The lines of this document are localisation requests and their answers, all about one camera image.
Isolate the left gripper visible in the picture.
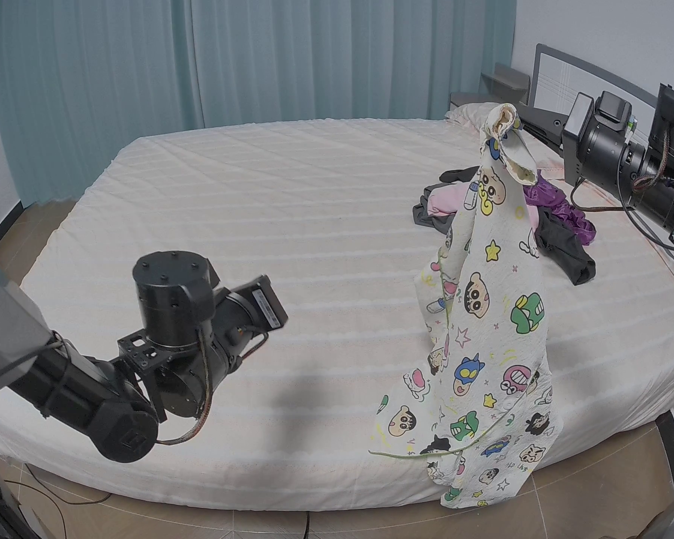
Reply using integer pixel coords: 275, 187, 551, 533
211, 275, 289, 353

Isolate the black cable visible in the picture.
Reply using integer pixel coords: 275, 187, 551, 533
620, 186, 674, 252
6, 461, 113, 506

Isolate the purple garment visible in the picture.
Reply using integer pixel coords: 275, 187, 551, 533
525, 180, 598, 246

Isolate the pink garment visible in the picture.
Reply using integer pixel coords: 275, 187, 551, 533
427, 182, 540, 231

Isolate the black garment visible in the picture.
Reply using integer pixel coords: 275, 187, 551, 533
534, 209, 597, 286

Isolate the bed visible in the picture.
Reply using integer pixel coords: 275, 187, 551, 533
0, 44, 674, 512

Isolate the blue-green curtain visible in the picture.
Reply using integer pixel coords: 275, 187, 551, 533
0, 0, 519, 207

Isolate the white printed pyjama top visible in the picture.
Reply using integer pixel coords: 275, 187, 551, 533
369, 103, 565, 511

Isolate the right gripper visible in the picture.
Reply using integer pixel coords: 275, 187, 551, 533
519, 92, 639, 201

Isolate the grey bedside table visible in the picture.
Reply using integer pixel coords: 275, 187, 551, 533
449, 63, 531, 112

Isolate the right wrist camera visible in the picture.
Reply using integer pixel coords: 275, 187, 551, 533
595, 91, 635, 130

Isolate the cream pillow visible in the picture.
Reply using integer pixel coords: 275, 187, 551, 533
445, 103, 568, 184

